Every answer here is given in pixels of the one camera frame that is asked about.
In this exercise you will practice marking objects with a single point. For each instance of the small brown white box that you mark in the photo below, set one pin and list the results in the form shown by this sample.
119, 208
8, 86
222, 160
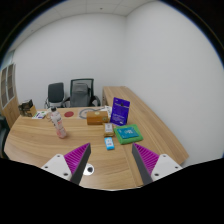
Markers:
108, 130

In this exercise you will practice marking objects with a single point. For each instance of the red round coaster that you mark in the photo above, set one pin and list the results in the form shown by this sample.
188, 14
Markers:
69, 114

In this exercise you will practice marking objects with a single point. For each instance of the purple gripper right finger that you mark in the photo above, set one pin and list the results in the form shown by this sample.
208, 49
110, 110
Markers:
152, 166

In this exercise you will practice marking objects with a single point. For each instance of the purple standing booklet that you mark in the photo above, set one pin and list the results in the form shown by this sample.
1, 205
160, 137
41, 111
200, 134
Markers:
120, 111

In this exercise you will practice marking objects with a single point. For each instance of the silver desk cable grommet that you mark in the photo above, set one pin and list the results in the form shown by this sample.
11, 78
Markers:
89, 170

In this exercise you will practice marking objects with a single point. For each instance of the black mesh office chair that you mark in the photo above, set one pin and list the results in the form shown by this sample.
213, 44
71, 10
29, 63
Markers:
82, 93

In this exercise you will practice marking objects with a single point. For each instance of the clear water bottle pink label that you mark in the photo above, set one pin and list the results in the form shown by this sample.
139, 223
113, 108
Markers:
57, 121

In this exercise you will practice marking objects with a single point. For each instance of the dark box on cardboard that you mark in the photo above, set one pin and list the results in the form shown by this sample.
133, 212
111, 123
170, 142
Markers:
27, 108

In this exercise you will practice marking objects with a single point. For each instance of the small blue white box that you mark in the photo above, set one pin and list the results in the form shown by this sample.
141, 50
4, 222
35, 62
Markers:
109, 143

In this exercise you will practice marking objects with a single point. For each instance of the grey round mat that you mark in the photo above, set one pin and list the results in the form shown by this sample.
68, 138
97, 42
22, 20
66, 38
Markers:
83, 112

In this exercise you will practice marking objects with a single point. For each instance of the white purple leaflet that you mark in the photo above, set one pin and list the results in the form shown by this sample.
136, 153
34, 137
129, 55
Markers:
39, 115

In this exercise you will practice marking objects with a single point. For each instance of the green tray with blue box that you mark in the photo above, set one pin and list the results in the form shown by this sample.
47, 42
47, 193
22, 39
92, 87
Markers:
128, 134

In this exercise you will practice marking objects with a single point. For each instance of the brown wooden box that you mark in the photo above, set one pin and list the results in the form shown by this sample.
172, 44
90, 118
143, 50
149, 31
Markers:
97, 117

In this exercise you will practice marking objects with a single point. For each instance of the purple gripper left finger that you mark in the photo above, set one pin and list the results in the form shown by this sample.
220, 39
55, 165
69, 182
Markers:
71, 165

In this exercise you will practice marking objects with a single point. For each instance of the white papers on desk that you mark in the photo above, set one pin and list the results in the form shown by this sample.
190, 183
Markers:
108, 109

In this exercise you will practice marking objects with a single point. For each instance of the grey white office chair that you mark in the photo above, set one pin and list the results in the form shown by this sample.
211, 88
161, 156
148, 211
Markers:
55, 96

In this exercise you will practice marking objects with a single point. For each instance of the wooden shelf cabinet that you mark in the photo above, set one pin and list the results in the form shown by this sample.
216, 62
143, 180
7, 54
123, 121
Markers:
8, 95

